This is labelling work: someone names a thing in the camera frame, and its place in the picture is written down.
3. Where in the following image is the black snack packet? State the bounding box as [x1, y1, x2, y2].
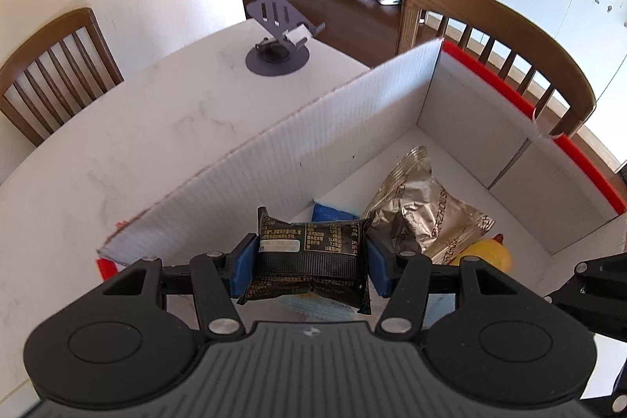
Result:
[238, 207, 371, 315]

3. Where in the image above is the silver foil snack bag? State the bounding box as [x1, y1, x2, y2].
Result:
[362, 145, 494, 265]

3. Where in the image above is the blue soda biscuit packet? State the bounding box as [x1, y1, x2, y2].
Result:
[312, 203, 357, 223]

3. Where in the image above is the red cardboard shoe box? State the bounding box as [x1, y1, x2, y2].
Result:
[100, 42, 626, 295]

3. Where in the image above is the grey phone stand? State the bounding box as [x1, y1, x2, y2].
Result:
[245, 0, 325, 78]

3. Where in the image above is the dark wooden chair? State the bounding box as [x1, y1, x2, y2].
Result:
[1, 7, 123, 147]

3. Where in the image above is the light wooden chair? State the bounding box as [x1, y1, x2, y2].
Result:
[397, 0, 596, 137]

